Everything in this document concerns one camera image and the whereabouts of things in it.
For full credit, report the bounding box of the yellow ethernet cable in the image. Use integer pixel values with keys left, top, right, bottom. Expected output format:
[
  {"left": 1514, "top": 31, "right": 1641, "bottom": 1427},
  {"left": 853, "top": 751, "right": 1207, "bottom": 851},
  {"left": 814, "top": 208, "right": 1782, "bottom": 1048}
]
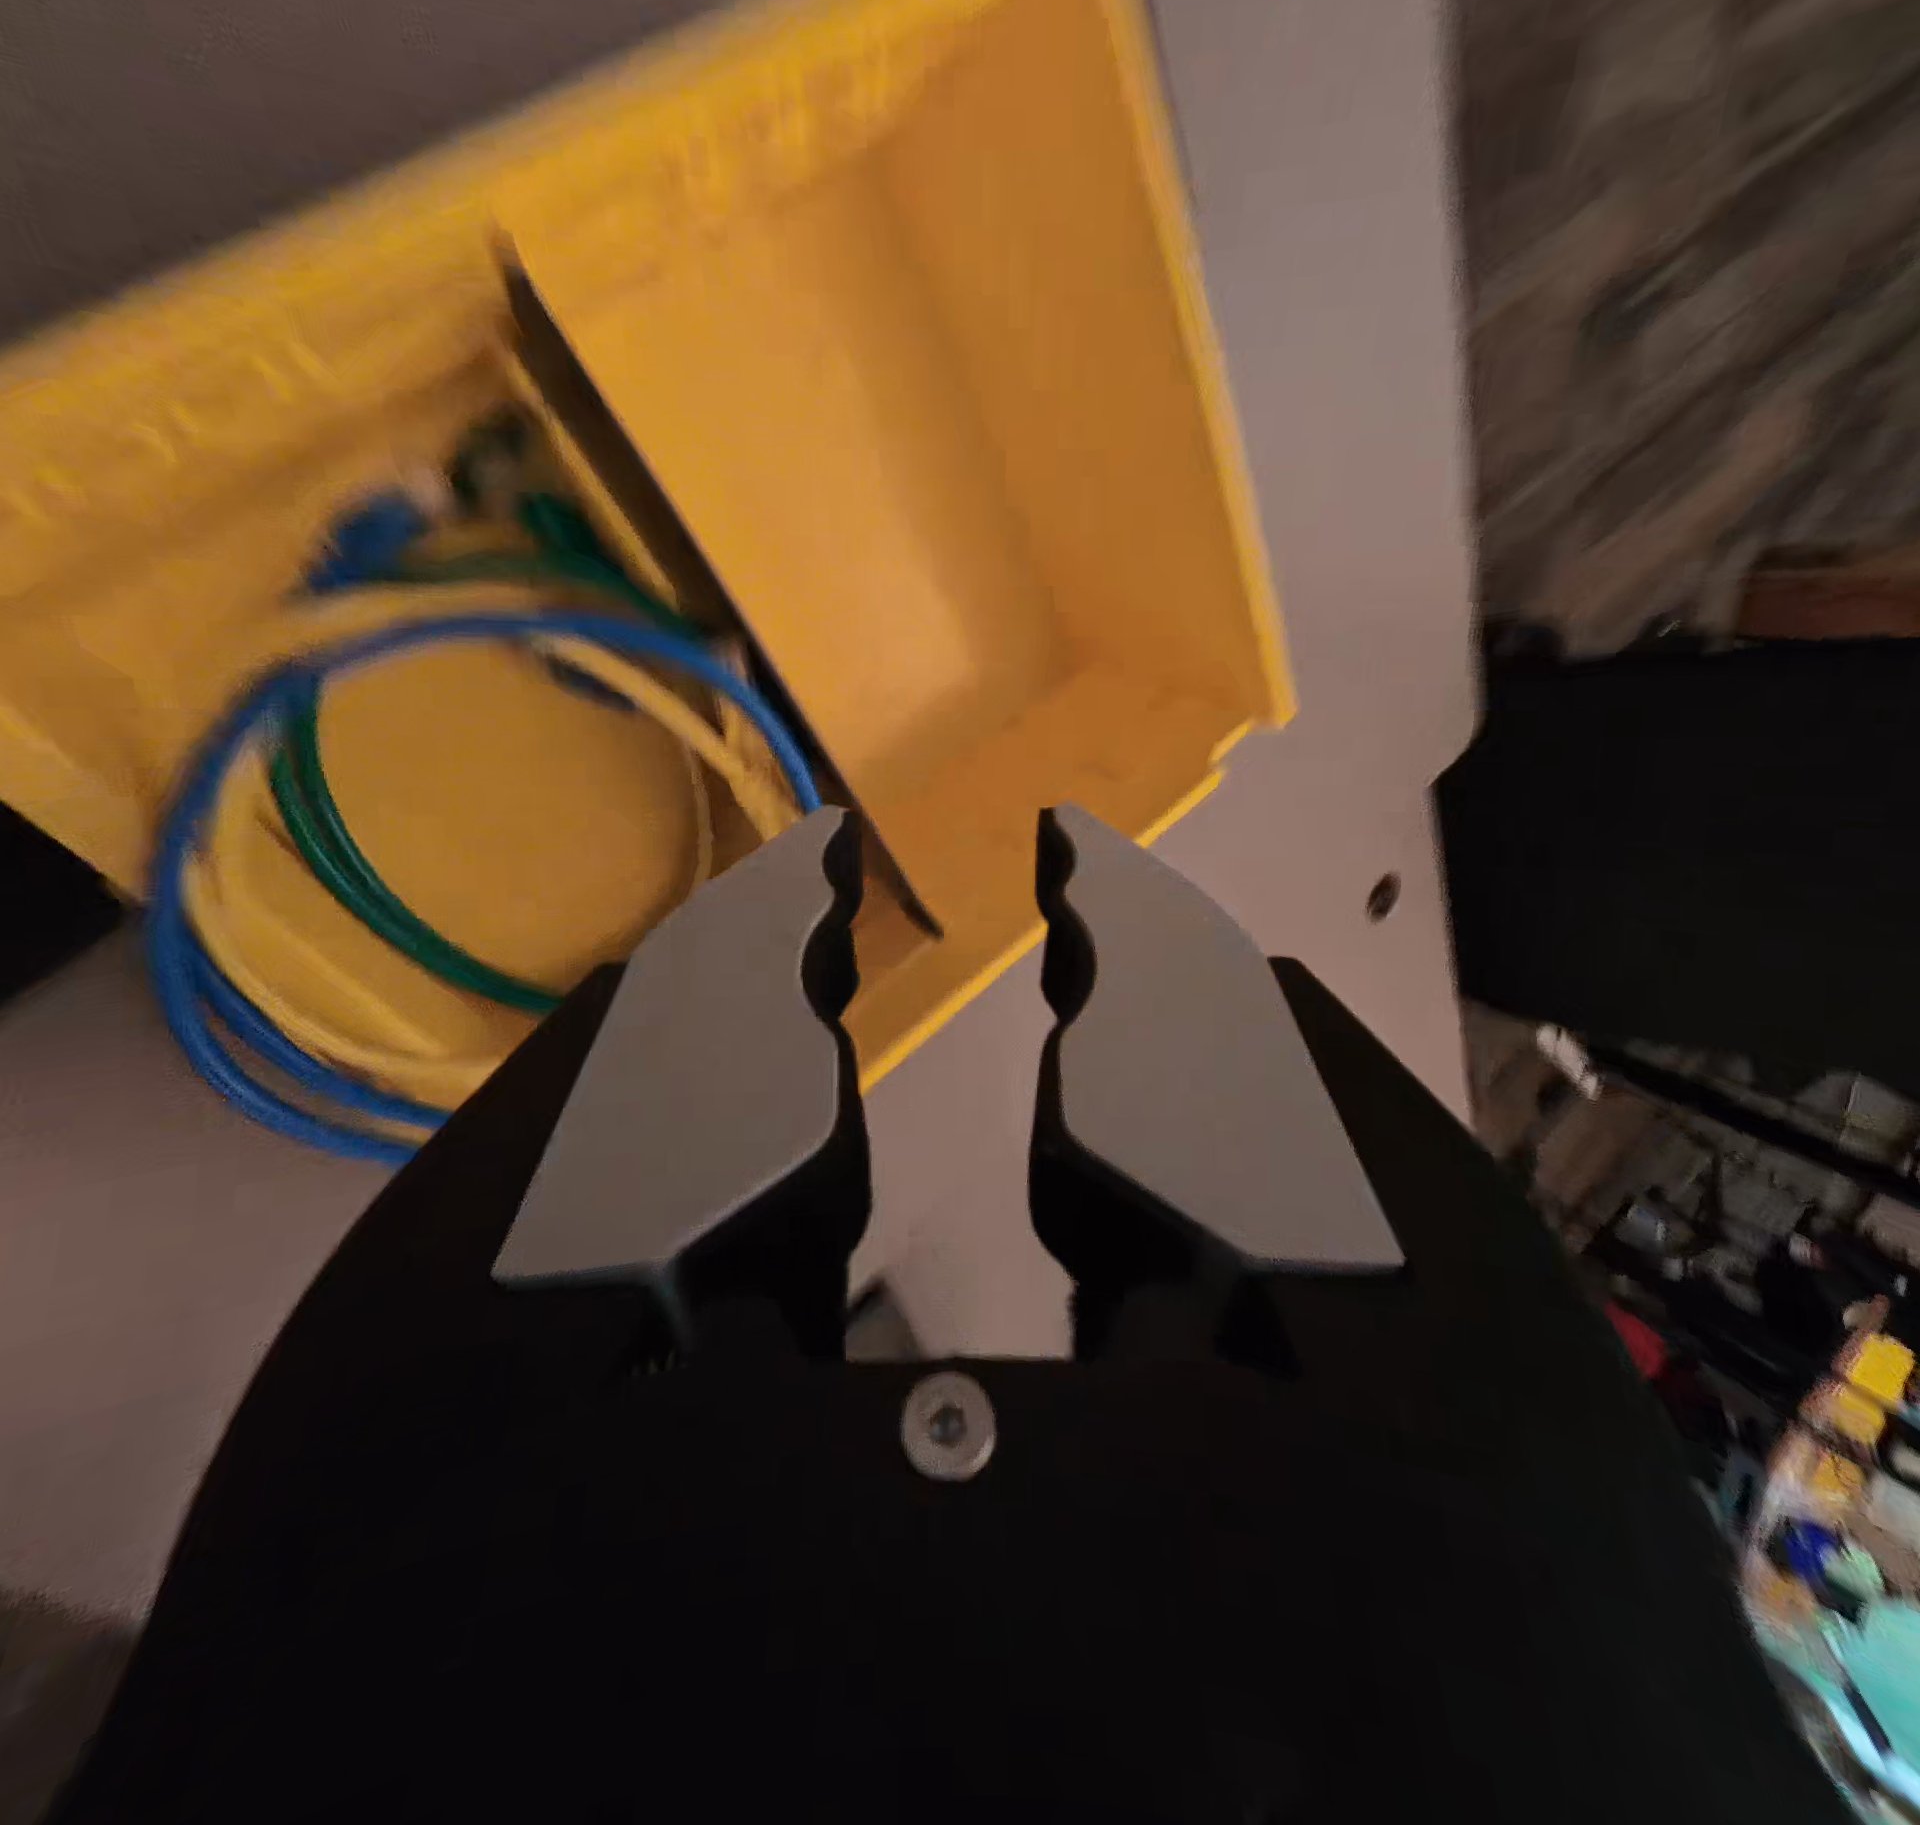
[{"left": 187, "top": 581, "right": 798, "bottom": 1108}]

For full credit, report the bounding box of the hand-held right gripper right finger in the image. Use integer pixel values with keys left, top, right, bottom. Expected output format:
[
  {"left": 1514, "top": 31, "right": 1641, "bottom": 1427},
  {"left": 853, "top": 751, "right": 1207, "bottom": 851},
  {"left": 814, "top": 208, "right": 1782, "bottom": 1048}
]
[{"left": 1030, "top": 806, "right": 1409, "bottom": 1362}]

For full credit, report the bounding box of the blue ethernet cable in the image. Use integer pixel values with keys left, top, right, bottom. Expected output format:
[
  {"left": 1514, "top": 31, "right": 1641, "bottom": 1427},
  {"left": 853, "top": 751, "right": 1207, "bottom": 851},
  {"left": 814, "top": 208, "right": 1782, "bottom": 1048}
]
[{"left": 146, "top": 498, "right": 826, "bottom": 1163}]

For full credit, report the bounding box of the yellow plastic bin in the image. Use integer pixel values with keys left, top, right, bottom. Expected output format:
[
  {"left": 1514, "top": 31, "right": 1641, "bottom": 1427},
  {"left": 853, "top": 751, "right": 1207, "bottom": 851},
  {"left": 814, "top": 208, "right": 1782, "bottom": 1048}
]
[{"left": 0, "top": 0, "right": 1300, "bottom": 1167}]

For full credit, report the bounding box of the green ethernet cable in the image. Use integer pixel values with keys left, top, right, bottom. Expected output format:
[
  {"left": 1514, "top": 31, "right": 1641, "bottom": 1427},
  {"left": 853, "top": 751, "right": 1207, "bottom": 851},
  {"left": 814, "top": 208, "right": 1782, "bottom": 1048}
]
[{"left": 270, "top": 491, "right": 707, "bottom": 1018}]

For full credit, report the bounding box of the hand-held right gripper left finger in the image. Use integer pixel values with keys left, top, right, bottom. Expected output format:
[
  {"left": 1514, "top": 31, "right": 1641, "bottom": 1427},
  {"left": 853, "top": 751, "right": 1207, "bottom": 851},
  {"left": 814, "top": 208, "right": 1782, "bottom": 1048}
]
[{"left": 493, "top": 806, "right": 874, "bottom": 1362}]

